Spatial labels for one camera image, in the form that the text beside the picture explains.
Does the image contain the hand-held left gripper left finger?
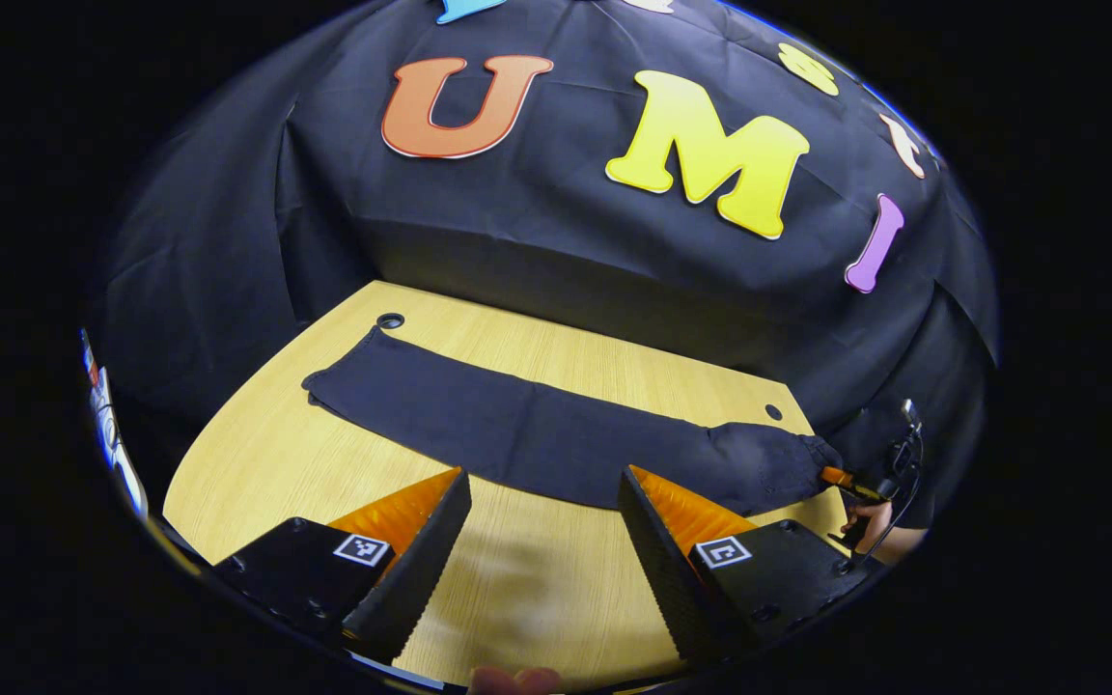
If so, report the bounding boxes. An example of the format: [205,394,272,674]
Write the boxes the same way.
[213,467,473,667]

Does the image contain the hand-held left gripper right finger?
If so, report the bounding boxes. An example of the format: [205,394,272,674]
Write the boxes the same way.
[617,463,880,667]

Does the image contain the dark jeans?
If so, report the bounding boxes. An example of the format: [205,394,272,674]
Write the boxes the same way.
[302,325,844,515]

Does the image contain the black backdrop cloth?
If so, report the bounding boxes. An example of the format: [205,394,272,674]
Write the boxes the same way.
[88,0,1001,503]

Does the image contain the white printed board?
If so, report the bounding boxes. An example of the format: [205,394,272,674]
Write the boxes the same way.
[81,328,150,522]

